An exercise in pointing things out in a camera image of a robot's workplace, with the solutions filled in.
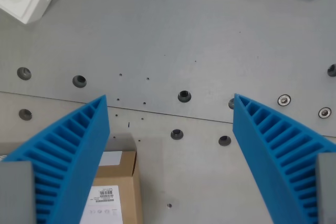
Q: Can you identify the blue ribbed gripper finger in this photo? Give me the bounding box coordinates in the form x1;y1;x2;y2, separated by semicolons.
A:
232;93;336;224
0;94;110;224

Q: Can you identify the silver socket head screw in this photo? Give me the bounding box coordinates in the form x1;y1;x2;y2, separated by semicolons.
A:
318;107;332;119
278;94;292;106

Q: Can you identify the brown cardboard box with label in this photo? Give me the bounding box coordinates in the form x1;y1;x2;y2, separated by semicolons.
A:
78;151;144;224

